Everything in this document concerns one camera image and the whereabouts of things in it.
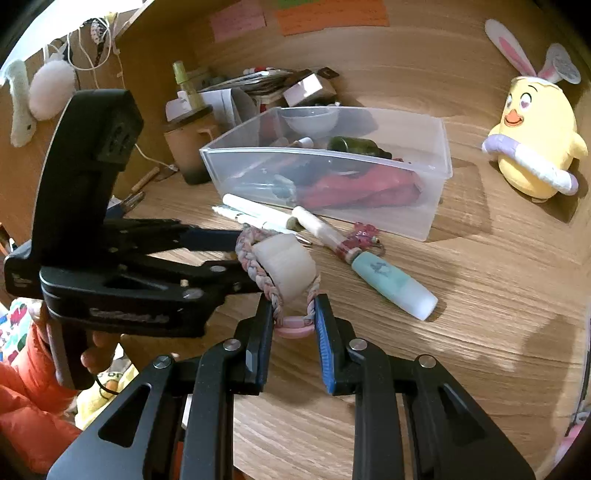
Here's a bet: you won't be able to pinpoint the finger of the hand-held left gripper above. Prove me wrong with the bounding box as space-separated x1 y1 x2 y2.
120 256 262 303
107 217 243 256

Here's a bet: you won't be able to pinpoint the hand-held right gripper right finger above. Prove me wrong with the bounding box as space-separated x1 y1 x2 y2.
313 294 537 480

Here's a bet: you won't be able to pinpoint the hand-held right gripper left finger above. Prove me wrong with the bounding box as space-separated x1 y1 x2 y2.
46 295 278 480

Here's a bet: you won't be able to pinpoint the braided pastel bracelet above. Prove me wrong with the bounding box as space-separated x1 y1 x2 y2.
235 225 322 341

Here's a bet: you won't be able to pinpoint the slim white pen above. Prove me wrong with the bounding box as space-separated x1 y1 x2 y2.
212 205 311 246

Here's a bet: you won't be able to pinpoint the pale green marker pen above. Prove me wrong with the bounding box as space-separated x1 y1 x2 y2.
222 194 296 232

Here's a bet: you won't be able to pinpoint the teal and white tube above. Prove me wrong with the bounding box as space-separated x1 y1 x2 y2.
352 251 438 320

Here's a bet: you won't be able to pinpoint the pink flower keychain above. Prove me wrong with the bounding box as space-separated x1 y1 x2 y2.
344 222 386 259

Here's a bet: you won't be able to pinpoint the red pouch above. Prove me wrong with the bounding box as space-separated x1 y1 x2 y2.
295 166 423 209

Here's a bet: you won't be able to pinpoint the dark green glass bottle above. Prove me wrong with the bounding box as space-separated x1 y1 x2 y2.
328 136 393 161

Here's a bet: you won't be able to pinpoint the clear plastic bin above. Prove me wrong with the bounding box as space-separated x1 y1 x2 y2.
199 106 453 241

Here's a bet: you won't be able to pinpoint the person's left forearm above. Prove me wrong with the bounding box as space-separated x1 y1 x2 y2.
0 318 86 467

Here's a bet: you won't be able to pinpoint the person's left hand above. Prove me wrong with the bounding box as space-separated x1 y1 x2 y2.
81 332 123 376

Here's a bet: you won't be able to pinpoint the brown mug with wooden lid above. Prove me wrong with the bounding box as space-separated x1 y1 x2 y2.
164 105 219 185

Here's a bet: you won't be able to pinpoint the white plush goose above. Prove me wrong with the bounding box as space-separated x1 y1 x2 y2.
2 60 37 148

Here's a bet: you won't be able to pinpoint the white fluffy pompom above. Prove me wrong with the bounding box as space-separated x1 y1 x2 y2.
28 62 77 121

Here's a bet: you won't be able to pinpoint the white paper sheets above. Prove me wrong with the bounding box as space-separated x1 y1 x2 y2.
166 88 257 134

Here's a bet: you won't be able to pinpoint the clear plastic bowl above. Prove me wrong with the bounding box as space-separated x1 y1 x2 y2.
281 107 340 137

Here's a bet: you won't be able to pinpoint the green spray bottle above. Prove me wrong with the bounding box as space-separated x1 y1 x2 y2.
172 61 206 112

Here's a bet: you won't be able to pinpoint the yellow printed cloth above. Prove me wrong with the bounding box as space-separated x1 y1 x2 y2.
76 355 139 430

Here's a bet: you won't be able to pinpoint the stack of booklets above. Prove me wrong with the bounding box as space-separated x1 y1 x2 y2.
203 69 315 96

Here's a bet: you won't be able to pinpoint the small white box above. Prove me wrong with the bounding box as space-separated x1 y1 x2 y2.
283 74 335 108

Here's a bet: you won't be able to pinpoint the pink paper note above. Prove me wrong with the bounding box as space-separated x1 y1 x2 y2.
210 0 267 40

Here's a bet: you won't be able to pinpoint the orange paper note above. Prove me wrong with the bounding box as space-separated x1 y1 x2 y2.
276 0 387 37

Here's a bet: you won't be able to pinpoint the yellow chick plush toy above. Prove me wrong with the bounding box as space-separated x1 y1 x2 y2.
481 18 589 203

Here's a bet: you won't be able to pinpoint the wooden handled tool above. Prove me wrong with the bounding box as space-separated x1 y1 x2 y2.
131 167 161 192

